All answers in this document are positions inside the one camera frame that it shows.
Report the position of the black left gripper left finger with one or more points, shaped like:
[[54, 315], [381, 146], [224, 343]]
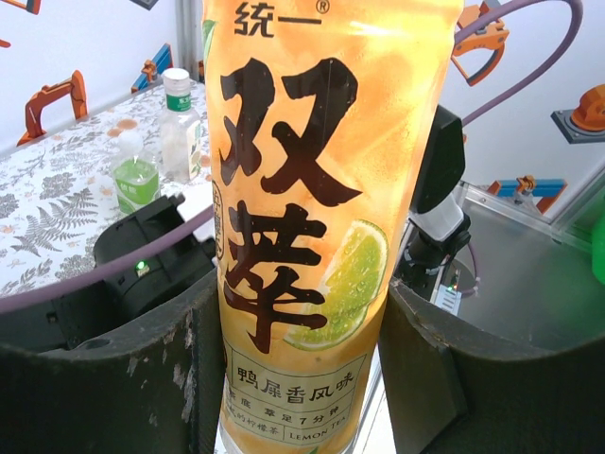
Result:
[[94, 402]]

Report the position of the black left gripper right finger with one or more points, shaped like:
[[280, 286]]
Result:
[[496, 402]]

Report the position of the small clear bottle green label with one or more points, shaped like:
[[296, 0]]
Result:
[[134, 184]]

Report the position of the translucent white bottle cap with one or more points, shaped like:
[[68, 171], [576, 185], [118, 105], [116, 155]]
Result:
[[128, 142]]

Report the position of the orange lemon tea bottle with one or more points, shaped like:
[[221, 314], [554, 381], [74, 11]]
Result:
[[307, 189]]

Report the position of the clear bottle green neck label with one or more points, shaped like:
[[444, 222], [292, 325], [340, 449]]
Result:
[[177, 101]]

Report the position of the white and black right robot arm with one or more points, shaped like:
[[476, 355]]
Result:
[[437, 156]]

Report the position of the small controller board with led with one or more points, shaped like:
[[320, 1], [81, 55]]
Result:
[[448, 298]]

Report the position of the grey floral table cover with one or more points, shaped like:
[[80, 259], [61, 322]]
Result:
[[47, 198]]

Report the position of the aluminium side rail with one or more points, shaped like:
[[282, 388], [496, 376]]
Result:
[[501, 203]]

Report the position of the aluminium corner frame post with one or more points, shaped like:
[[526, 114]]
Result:
[[581, 213], [189, 38]]

